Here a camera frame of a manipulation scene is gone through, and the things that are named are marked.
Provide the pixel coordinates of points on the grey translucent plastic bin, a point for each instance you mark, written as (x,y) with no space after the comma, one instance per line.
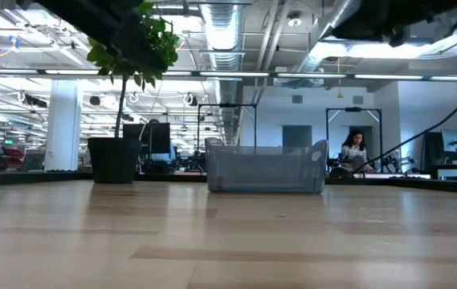
(266,168)

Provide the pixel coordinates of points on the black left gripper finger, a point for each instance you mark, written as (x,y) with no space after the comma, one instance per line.
(145,56)

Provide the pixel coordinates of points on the black background monitor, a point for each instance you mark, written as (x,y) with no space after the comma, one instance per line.
(157,138)

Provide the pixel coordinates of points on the silver ventilation duct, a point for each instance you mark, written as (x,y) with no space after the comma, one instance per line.
(222,32)

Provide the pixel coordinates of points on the green plant in black pot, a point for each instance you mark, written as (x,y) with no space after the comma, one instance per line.
(111,160)

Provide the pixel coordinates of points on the black metal stand frame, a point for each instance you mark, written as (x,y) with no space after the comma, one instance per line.
(352,109)

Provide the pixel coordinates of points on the person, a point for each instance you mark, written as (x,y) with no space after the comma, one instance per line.
(354,152)

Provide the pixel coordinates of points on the white round pillar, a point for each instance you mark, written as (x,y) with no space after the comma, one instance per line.
(62,128)

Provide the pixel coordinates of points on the background work desk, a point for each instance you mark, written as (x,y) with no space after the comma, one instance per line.
(453,170)

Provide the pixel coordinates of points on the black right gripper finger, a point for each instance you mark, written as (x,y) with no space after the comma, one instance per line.
(352,29)

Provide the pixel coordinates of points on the black aluminium table frame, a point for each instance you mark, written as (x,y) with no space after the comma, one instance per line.
(31,177)

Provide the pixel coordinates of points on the dark grey door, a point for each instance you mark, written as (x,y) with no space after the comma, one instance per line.
(296,135)

